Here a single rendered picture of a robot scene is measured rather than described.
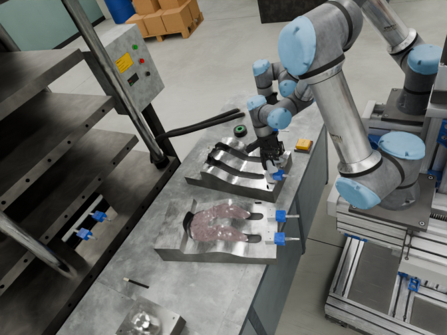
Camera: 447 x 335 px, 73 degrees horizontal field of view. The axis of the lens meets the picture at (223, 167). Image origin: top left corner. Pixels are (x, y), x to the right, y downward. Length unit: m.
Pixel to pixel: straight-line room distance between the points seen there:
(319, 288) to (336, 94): 1.48
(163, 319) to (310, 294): 1.09
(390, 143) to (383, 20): 0.57
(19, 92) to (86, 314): 0.93
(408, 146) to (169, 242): 0.92
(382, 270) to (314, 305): 0.45
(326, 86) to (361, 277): 1.30
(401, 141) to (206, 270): 0.85
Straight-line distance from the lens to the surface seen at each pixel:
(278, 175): 1.33
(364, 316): 1.79
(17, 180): 1.43
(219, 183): 1.48
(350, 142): 0.84
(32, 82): 1.45
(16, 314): 1.77
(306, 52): 0.74
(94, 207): 1.63
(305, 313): 2.03
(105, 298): 1.48
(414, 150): 0.96
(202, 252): 1.26
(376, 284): 1.88
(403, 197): 1.07
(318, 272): 2.12
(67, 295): 1.63
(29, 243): 1.46
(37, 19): 8.38
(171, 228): 1.35
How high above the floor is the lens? 1.92
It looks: 43 degrees down
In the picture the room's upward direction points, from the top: 21 degrees counter-clockwise
